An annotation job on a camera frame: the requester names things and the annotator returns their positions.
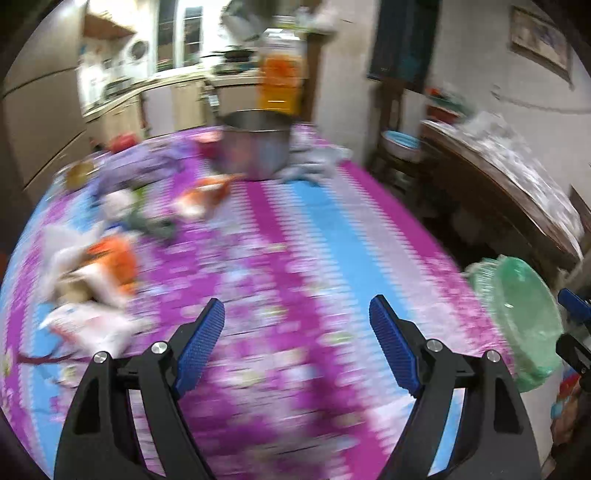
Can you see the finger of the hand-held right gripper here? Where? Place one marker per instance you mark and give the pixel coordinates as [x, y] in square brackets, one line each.
[575, 302]
[572, 350]

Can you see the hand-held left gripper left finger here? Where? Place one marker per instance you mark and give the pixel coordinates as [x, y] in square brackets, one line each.
[201, 341]

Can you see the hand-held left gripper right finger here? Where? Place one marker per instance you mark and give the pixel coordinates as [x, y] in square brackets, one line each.
[392, 346]

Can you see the green lined trash bin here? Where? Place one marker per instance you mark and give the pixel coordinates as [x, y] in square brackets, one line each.
[521, 323]

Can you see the dark green wrapper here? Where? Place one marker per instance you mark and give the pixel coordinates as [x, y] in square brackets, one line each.
[152, 226]

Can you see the dark wooden dining table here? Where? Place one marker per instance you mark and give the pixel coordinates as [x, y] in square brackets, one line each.
[485, 198]

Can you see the white plastic sheet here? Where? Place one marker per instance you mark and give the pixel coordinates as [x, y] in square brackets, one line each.
[531, 170]

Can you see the purple floral tablecloth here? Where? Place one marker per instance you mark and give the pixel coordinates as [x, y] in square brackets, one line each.
[300, 240]

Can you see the purple plastic bag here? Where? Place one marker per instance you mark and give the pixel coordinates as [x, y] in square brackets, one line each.
[147, 161]

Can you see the small red box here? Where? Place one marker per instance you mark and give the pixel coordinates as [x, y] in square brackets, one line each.
[208, 145]

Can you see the grey cloth glove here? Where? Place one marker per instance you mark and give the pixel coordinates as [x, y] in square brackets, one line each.
[314, 166]

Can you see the steel pot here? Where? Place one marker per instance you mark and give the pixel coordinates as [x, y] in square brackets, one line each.
[254, 147]

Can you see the light blue basin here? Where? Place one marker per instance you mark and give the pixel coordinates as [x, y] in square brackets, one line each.
[401, 143]

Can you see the yellow fruit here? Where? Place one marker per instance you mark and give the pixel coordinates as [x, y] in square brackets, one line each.
[76, 175]

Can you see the red apple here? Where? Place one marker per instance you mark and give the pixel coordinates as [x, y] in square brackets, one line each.
[123, 142]

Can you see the red plastic basin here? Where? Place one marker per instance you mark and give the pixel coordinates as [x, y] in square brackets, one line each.
[443, 113]

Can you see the cream kitchen counter cabinets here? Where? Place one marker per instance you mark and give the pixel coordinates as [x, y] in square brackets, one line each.
[175, 106]

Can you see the dark wooden chair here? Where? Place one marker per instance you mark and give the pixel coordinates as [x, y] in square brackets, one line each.
[392, 101]

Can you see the framed elephant picture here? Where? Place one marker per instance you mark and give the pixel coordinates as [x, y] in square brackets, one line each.
[540, 39]

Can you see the orange juice bottle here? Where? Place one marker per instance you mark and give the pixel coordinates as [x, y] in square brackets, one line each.
[279, 78]

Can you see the black wok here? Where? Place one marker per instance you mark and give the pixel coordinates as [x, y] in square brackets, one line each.
[231, 54]

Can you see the grey refrigerator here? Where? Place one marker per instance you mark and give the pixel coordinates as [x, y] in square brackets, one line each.
[41, 92]

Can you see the round hanging strainer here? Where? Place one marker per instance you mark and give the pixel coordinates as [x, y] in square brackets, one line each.
[138, 50]

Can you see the dark window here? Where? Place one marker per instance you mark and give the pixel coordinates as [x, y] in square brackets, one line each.
[401, 41]

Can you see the barred kitchen window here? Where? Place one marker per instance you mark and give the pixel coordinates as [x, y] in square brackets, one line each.
[180, 32]

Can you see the cream kitchen wall cabinets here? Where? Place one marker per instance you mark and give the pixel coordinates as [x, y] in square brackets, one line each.
[108, 21]

